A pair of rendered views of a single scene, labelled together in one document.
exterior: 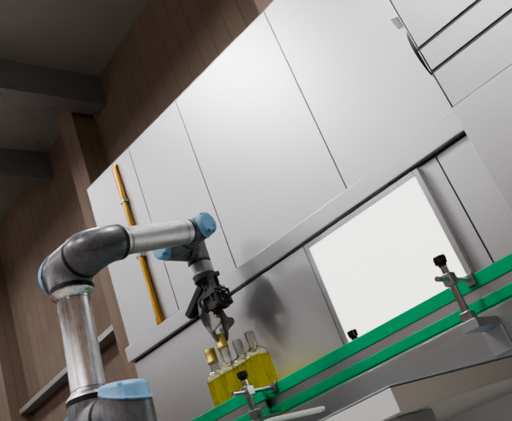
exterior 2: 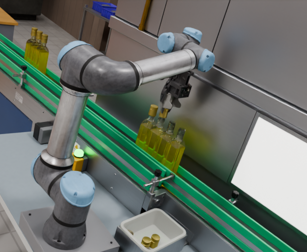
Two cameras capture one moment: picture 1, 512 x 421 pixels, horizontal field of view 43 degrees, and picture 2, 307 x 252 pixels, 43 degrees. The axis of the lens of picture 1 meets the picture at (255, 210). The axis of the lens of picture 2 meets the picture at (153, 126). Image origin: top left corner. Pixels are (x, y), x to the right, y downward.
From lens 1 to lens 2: 1.21 m
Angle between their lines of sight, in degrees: 48
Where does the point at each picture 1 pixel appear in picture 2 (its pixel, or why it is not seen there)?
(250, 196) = (257, 32)
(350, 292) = (256, 165)
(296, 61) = not seen: outside the picture
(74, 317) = (70, 112)
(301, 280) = (238, 125)
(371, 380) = (219, 243)
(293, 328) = (210, 138)
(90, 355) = (69, 140)
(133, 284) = not seen: outside the picture
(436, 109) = not seen: outside the picture
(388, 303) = (269, 196)
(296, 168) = (303, 58)
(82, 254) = (95, 88)
